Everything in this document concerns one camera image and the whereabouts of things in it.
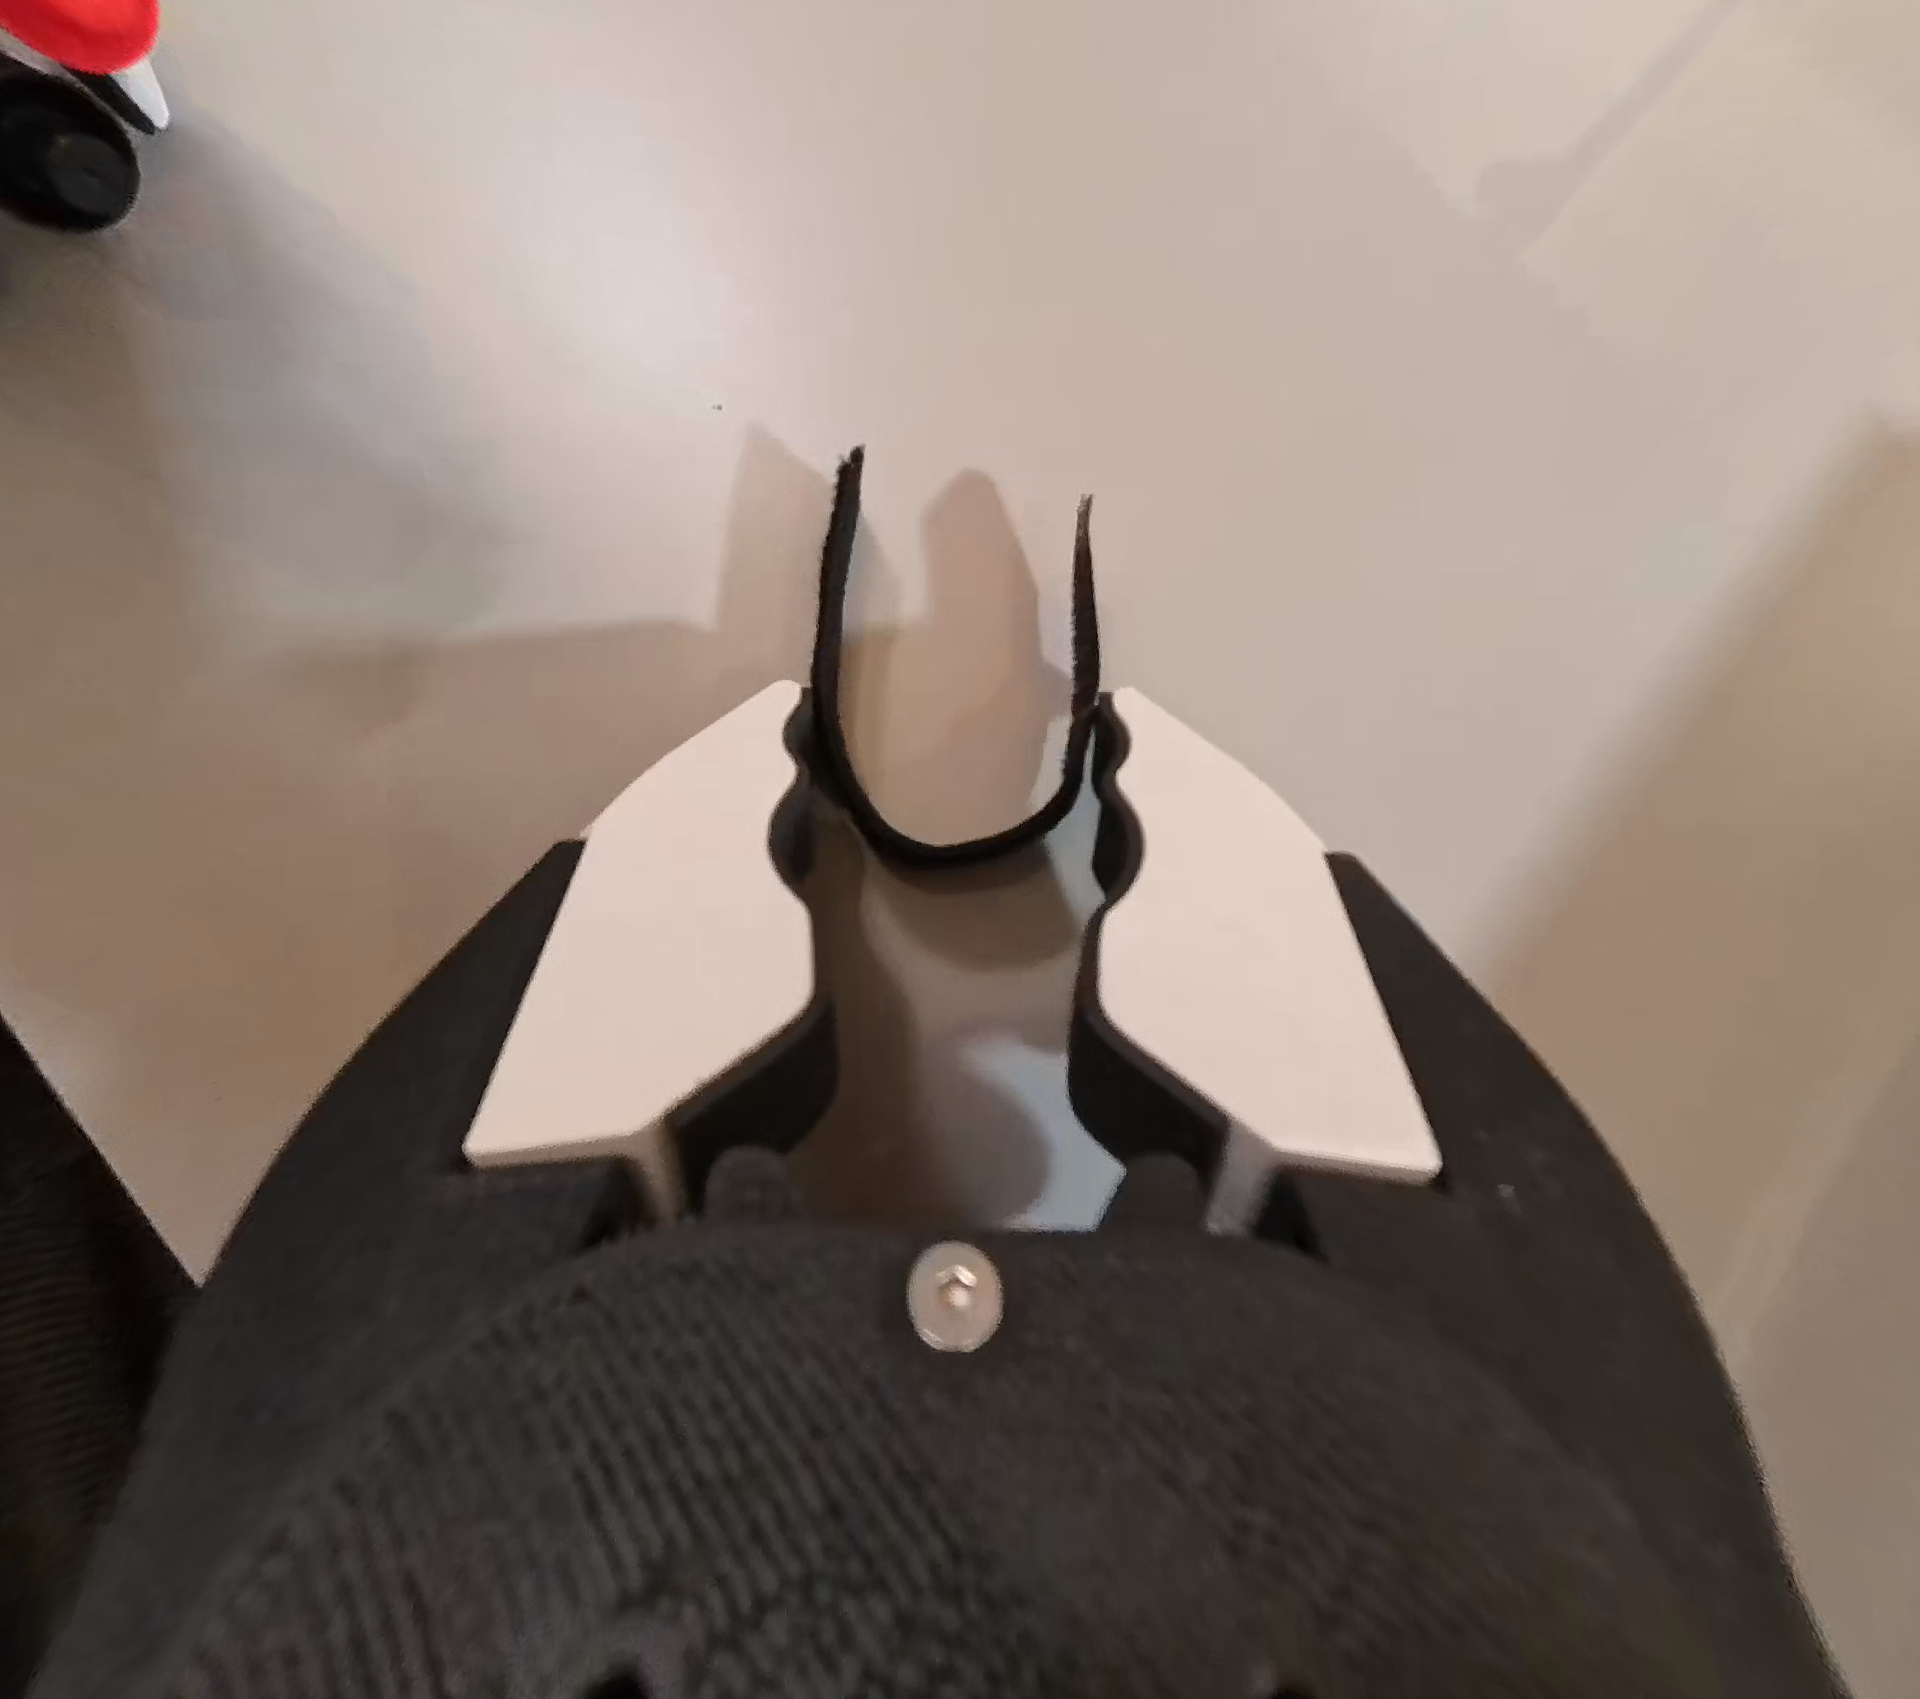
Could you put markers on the black dry-erase marker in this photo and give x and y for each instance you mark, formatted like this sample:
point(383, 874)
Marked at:
point(68, 160)

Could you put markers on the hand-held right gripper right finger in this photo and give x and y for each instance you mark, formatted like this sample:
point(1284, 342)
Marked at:
point(1260, 979)

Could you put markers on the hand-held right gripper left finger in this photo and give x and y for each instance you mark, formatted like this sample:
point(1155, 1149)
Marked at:
point(646, 979)

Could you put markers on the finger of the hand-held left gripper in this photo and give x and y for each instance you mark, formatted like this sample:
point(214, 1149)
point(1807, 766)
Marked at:
point(135, 98)

